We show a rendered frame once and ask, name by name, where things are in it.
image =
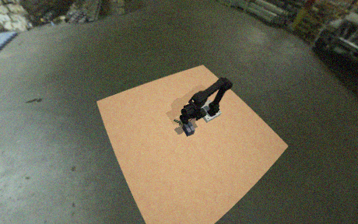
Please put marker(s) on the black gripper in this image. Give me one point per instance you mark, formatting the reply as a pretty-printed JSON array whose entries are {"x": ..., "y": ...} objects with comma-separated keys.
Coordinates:
[{"x": 198, "y": 116}]

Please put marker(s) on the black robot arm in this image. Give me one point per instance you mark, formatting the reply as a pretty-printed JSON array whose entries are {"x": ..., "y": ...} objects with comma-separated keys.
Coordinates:
[{"x": 222, "y": 84}]

